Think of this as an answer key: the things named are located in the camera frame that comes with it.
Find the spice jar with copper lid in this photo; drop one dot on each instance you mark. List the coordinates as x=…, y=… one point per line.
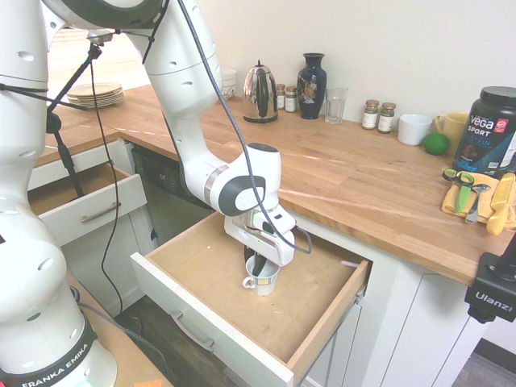
x=387, y=120
x=370, y=117

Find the metal can opener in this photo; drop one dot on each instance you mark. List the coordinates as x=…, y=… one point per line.
x=475, y=205

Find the green lime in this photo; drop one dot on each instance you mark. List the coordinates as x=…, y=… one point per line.
x=436, y=144

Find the white mug with patterned band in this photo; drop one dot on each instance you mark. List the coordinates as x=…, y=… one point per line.
x=266, y=284

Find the dark blue floral vase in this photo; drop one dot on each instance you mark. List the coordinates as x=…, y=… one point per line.
x=311, y=92

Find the black camera tripod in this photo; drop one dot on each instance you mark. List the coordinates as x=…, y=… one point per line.
x=64, y=153

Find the white base cabinets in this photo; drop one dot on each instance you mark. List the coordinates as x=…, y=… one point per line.
x=403, y=322

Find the clear drinking glass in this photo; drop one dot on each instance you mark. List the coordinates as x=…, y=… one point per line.
x=335, y=106

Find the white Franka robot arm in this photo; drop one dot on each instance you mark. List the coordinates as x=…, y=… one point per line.
x=189, y=101

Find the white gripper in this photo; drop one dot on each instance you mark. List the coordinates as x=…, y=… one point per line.
x=276, y=250

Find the black Vega protein tub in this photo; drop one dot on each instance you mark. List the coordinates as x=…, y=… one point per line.
x=483, y=133

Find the stack of beige plates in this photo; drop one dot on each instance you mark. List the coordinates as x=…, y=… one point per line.
x=96, y=96

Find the stainless steel electric kettle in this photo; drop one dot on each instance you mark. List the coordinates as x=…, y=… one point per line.
x=254, y=96

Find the small spice jar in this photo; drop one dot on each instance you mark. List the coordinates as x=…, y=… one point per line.
x=280, y=96
x=290, y=100

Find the plain white mug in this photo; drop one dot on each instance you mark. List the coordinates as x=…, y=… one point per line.
x=414, y=131

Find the small open white drawer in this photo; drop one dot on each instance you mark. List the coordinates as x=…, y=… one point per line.
x=101, y=201

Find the wooden robot platform board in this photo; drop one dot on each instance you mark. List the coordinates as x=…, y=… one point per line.
x=121, y=359

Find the small camera on tripod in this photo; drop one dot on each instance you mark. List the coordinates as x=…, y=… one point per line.
x=99, y=36

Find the black clamp camera mount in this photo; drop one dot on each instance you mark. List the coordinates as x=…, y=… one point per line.
x=489, y=298

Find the large open wooden drawer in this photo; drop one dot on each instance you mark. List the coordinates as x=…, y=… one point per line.
x=242, y=318

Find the yellow mug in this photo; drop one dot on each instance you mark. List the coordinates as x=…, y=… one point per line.
x=456, y=128

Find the yellow cloth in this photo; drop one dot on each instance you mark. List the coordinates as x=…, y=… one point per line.
x=449, y=204

